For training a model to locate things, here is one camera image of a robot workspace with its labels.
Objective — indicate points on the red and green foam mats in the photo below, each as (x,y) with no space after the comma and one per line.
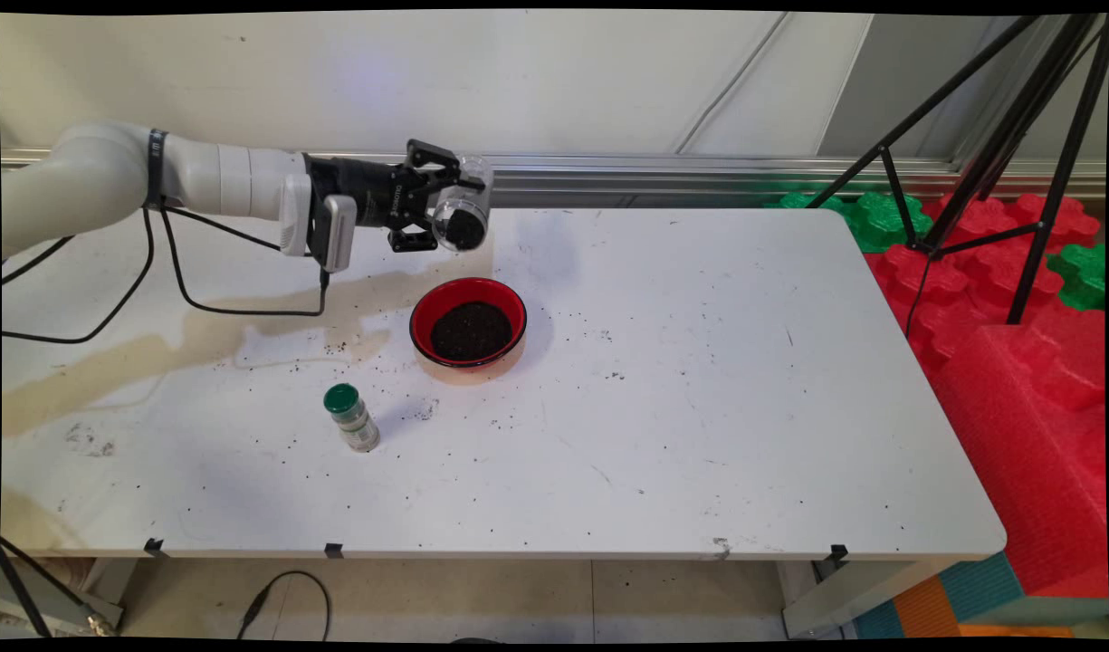
(1034,453)

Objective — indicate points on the black seed heap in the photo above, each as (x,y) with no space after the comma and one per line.
(471,332)

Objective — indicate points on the aluminium rail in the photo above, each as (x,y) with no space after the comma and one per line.
(654,168)

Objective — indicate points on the red foam floor tiles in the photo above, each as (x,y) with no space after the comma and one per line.
(961,281)

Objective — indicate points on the red bowl with black rim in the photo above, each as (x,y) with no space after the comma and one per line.
(468,290)

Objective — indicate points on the white vented camera box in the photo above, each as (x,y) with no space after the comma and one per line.
(295,215)

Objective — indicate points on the black tape piece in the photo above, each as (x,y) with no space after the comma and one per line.
(154,546)
(334,551)
(839,552)

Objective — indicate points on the black tripod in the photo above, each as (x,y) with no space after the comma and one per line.
(1071,136)

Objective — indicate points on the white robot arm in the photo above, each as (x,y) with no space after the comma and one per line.
(101,177)

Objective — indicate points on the white table leg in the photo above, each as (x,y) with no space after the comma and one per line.
(110,584)
(862,593)

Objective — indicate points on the green foam block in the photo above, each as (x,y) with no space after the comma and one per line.
(1081,276)
(803,201)
(880,222)

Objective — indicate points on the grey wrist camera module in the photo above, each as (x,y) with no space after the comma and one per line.
(337,237)

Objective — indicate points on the clear plastic jar with seeds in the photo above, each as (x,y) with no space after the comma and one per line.
(468,222)

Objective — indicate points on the green-lidded spice bottle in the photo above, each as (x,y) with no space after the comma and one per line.
(352,415)

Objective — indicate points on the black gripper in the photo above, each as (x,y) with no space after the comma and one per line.
(377,190)

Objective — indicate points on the orange foam tile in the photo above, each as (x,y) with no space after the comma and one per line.
(925,611)

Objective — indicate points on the teal foam tile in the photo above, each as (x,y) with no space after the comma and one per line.
(979,589)

